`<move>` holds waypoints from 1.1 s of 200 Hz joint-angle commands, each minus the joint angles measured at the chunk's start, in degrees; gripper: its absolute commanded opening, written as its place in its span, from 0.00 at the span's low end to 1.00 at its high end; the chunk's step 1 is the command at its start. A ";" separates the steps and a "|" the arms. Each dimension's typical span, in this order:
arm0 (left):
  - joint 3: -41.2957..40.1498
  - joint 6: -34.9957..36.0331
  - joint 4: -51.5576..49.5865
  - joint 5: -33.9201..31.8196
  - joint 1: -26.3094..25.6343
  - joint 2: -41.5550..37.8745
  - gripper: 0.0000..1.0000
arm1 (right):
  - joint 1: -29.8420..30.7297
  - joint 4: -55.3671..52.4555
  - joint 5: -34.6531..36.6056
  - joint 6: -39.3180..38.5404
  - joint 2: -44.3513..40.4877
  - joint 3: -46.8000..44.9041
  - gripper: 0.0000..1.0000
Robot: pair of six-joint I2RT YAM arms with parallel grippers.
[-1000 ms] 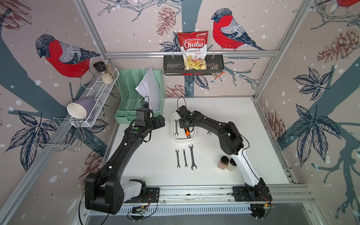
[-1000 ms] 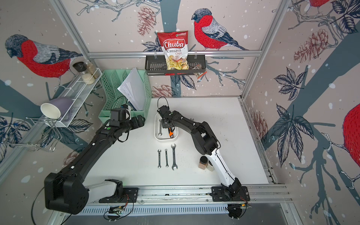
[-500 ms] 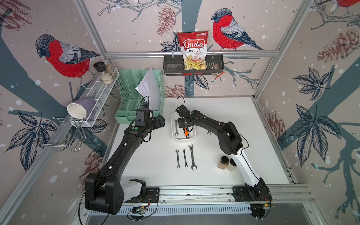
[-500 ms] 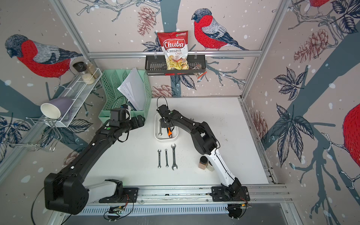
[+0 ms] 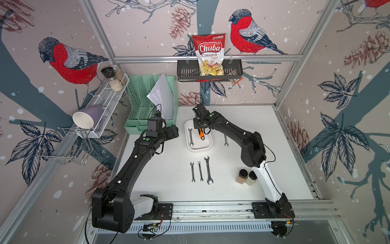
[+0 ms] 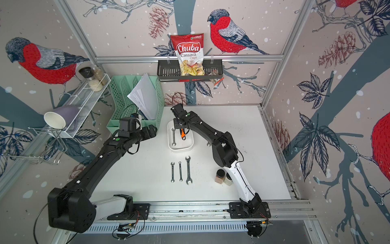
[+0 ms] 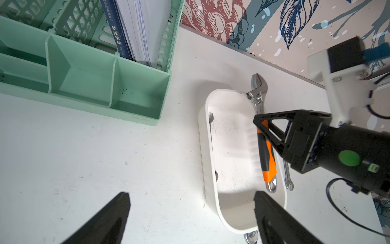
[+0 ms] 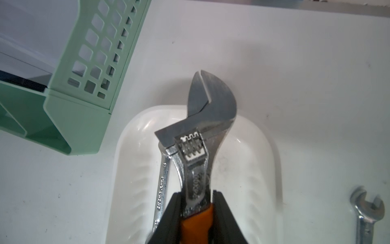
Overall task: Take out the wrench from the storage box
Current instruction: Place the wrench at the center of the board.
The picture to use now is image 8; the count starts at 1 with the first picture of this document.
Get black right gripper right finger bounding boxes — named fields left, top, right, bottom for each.
left=212, top=190, right=248, bottom=244

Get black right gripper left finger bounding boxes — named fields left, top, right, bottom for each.
left=146, top=193, right=182, bottom=244

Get thin silver combination wrench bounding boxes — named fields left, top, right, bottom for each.
left=152, top=142, right=177, bottom=234

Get silver open-end wrench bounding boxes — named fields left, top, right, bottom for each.
left=350, top=186, right=386, bottom=244

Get white plastic storage box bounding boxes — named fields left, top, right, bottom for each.
left=103, top=105, right=282, bottom=244

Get green plastic file organizer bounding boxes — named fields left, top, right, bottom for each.
left=1, top=1, right=150, bottom=155

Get white paper sheets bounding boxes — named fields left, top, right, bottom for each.
left=1, top=1, right=79, bottom=85

